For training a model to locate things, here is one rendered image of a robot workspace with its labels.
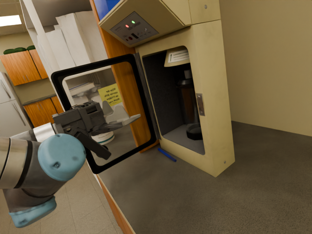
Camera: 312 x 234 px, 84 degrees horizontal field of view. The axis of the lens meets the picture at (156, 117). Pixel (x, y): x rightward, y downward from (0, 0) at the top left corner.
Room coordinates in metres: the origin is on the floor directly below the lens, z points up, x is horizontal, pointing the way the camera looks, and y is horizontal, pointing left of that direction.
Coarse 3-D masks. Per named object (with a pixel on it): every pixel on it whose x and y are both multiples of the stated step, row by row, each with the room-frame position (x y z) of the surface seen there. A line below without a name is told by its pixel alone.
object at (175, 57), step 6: (174, 48) 0.59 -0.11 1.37; (180, 48) 0.58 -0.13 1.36; (186, 48) 0.57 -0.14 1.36; (168, 54) 0.62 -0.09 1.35; (174, 54) 0.59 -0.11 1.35; (180, 54) 0.57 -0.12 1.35; (186, 54) 0.56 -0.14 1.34; (168, 60) 0.61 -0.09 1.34; (174, 60) 0.58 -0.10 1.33; (180, 60) 0.57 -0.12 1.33; (186, 60) 0.56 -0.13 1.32; (168, 66) 0.60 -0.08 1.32
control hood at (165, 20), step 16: (128, 0) 0.48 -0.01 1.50; (144, 0) 0.45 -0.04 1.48; (160, 0) 0.43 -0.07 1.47; (176, 0) 0.45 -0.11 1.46; (112, 16) 0.58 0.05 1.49; (144, 16) 0.50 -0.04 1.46; (160, 16) 0.47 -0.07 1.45; (176, 16) 0.45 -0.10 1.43; (112, 32) 0.68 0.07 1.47; (160, 32) 0.53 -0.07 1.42
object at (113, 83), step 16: (128, 64) 0.71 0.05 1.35; (64, 80) 0.60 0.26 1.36; (80, 80) 0.62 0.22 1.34; (96, 80) 0.64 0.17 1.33; (112, 80) 0.67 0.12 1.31; (128, 80) 0.70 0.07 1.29; (80, 96) 0.61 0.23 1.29; (96, 96) 0.63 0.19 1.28; (112, 96) 0.66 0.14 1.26; (128, 96) 0.69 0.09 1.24; (128, 112) 0.68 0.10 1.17; (128, 128) 0.67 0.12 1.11; (144, 128) 0.71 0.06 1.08; (112, 144) 0.63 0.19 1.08; (128, 144) 0.66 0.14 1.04; (96, 160) 0.59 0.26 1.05
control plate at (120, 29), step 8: (128, 16) 0.54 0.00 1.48; (136, 16) 0.52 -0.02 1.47; (120, 24) 0.60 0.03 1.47; (128, 24) 0.58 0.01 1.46; (136, 24) 0.55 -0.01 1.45; (144, 24) 0.53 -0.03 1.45; (120, 32) 0.65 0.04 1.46; (128, 32) 0.62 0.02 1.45; (136, 32) 0.59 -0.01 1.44; (144, 32) 0.57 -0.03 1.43; (152, 32) 0.55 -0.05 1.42; (128, 40) 0.67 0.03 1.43; (136, 40) 0.64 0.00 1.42
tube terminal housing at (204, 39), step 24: (192, 0) 0.47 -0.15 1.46; (216, 0) 0.52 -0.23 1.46; (192, 24) 0.47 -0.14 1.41; (216, 24) 0.51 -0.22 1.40; (144, 48) 0.68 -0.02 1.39; (168, 48) 0.56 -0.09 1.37; (192, 48) 0.48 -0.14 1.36; (216, 48) 0.51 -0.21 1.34; (144, 72) 0.72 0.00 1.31; (192, 72) 0.49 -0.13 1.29; (216, 72) 0.50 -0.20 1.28; (216, 96) 0.49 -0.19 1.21; (216, 120) 0.49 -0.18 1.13; (168, 144) 0.68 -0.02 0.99; (216, 144) 0.48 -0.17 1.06; (216, 168) 0.47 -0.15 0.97
